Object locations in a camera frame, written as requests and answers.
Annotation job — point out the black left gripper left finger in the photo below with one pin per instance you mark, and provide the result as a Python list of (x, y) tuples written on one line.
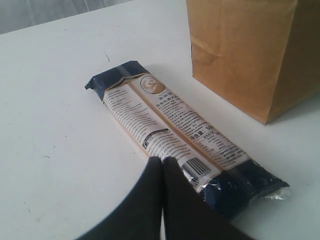
[(139, 215)]

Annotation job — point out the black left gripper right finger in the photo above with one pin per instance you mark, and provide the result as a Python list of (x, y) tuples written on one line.
[(186, 215)]

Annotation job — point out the brown paper bag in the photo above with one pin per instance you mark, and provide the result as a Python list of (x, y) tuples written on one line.
[(262, 56)]

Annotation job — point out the dark blue noodle packet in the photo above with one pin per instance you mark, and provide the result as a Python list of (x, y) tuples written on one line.
[(163, 125)]

